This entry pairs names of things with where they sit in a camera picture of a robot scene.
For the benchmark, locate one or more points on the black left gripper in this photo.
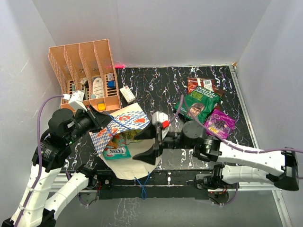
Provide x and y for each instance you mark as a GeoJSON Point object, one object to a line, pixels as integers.
{"type": "Point", "coordinates": [101, 119]}

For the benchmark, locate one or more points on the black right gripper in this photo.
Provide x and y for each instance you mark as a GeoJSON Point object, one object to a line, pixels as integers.
{"type": "Point", "coordinates": [150, 132]}

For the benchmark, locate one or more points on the blue checkered paper bag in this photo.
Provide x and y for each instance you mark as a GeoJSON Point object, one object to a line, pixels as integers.
{"type": "Point", "coordinates": [130, 118]}

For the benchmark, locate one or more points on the orange snack packet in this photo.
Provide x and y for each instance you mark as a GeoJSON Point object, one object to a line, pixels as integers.
{"type": "Point", "coordinates": [117, 141]}

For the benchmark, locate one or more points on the teal foxs candy bag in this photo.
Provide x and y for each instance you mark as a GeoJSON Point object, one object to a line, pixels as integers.
{"type": "Point", "coordinates": [116, 153]}

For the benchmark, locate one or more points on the green snack bag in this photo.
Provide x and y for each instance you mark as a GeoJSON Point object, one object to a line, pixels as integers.
{"type": "Point", "coordinates": [200, 102]}

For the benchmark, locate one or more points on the purple snack bag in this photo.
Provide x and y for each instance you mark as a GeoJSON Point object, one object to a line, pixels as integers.
{"type": "Point", "coordinates": [219, 123]}

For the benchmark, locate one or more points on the red doritos bag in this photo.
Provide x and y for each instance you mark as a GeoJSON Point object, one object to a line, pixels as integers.
{"type": "Point", "coordinates": [192, 83]}

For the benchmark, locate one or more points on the brown kettle chips bag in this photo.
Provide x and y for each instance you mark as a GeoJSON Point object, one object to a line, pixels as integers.
{"type": "Point", "coordinates": [219, 92]}

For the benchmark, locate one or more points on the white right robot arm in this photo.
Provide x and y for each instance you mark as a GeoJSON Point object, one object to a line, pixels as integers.
{"type": "Point", "coordinates": [234, 163]}

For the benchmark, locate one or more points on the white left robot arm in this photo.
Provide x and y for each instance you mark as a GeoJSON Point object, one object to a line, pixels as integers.
{"type": "Point", "coordinates": [36, 209]}

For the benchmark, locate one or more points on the yellow object in organizer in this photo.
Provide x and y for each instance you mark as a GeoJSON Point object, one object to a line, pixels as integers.
{"type": "Point", "coordinates": [101, 107]}

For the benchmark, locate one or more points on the yellow green snack packet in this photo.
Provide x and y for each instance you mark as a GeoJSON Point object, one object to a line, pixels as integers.
{"type": "Point", "coordinates": [130, 137]}

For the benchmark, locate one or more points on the white label bottle in organizer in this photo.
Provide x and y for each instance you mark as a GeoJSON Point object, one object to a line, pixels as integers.
{"type": "Point", "coordinates": [98, 89]}

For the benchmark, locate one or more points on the small white red box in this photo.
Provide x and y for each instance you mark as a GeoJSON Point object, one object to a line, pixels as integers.
{"type": "Point", "coordinates": [127, 94]}

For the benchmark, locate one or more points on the blue item in organizer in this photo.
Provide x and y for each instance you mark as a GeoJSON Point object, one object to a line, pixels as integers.
{"type": "Point", "coordinates": [111, 84]}

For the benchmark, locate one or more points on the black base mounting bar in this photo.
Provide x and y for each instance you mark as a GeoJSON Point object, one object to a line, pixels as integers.
{"type": "Point", "coordinates": [160, 184]}

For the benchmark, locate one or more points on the orange plastic file organizer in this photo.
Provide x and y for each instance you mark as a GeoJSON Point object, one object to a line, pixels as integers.
{"type": "Point", "coordinates": [80, 63]}

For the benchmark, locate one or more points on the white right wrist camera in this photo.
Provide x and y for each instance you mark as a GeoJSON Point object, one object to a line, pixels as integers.
{"type": "Point", "coordinates": [160, 118]}

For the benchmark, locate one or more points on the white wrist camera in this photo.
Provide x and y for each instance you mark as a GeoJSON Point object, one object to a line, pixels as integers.
{"type": "Point", "coordinates": [75, 101]}
{"type": "Point", "coordinates": [160, 118]}

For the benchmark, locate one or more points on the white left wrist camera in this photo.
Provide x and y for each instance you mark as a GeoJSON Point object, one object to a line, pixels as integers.
{"type": "Point", "coordinates": [75, 101]}

